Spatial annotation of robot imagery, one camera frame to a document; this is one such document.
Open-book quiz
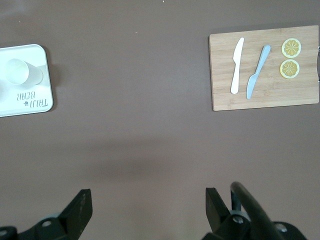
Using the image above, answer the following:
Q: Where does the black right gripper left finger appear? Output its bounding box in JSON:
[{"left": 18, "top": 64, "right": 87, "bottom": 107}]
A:
[{"left": 0, "top": 188, "right": 94, "bottom": 240}]

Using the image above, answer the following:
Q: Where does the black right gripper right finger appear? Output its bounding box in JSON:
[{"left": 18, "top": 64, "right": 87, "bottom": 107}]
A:
[{"left": 201, "top": 187, "right": 253, "bottom": 240}]

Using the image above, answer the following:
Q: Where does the white plastic cup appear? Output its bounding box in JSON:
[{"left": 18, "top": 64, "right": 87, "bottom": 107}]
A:
[{"left": 3, "top": 58, "right": 44, "bottom": 86}]

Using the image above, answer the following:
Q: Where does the cream tray with bear print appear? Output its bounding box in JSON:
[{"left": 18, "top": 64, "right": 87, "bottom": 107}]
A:
[{"left": 0, "top": 43, "right": 54, "bottom": 118}]

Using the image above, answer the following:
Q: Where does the bamboo cutting board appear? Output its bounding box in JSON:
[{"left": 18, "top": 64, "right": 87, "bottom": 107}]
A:
[{"left": 208, "top": 24, "right": 320, "bottom": 112}]

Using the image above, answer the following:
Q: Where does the white plastic knife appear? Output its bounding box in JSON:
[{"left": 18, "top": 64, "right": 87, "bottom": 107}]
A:
[{"left": 230, "top": 37, "right": 245, "bottom": 95}]

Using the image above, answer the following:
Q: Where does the grey plastic knife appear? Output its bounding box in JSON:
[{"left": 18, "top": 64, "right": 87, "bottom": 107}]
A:
[{"left": 246, "top": 44, "right": 272, "bottom": 100}]

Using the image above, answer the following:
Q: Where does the yellow lemon slice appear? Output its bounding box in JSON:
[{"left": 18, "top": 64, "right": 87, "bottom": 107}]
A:
[
  {"left": 279, "top": 58, "right": 300, "bottom": 80},
  {"left": 281, "top": 37, "right": 302, "bottom": 59}
]

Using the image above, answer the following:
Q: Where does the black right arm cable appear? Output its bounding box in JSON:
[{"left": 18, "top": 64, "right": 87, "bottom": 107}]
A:
[{"left": 230, "top": 181, "right": 309, "bottom": 240}]

